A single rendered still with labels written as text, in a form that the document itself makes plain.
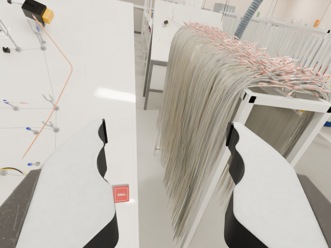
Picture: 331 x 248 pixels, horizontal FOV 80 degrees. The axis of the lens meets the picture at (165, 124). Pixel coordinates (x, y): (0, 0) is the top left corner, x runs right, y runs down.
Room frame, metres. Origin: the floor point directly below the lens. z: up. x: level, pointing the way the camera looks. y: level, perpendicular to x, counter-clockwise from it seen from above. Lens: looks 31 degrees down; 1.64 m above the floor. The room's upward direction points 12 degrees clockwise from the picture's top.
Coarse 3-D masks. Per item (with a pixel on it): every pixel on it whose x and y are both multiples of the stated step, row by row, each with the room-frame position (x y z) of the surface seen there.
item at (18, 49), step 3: (0, 21) 0.54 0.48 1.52; (3, 24) 0.55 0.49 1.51; (0, 27) 0.53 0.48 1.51; (3, 30) 0.54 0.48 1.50; (6, 30) 0.57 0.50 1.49; (6, 33) 0.57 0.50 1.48; (9, 36) 0.57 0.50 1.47; (12, 39) 0.59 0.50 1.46; (12, 42) 0.59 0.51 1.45; (15, 45) 0.61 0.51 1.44; (18, 48) 0.62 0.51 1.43; (21, 48) 0.63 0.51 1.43; (18, 51) 0.62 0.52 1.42
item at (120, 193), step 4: (116, 188) 0.43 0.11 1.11; (120, 188) 0.43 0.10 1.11; (124, 188) 0.43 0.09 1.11; (128, 188) 0.44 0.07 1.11; (116, 192) 0.42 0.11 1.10; (120, 192) 0.42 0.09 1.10; (124, 192) 0.43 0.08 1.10; (128, 192) 0.43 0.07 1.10; (116, 196) 0.41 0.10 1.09; (120, 196) 0.41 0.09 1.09; (124, 196) 0.42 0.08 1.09; (128, 196) 0.42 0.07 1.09; (116, 200) 0.40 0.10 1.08; (120, 200) 0.41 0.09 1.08; (124, 200) 0.41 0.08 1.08; (128, 200) 0.41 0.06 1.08
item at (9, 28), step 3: (3, 27) 0.66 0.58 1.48; (6, 27) 0.66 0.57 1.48; (9, 27) 0.66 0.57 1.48; (0, 30) 0.65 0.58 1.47; (9, 30) 0.66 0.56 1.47; (0, 33) 0.64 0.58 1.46; (3, 33) 0.64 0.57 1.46; (9, 33) 0.65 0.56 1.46; (0, 36) 0.63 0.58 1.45; (3, 36) 0.64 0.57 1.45; (6, 36) 0.64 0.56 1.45; (9, 39) 0.64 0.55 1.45
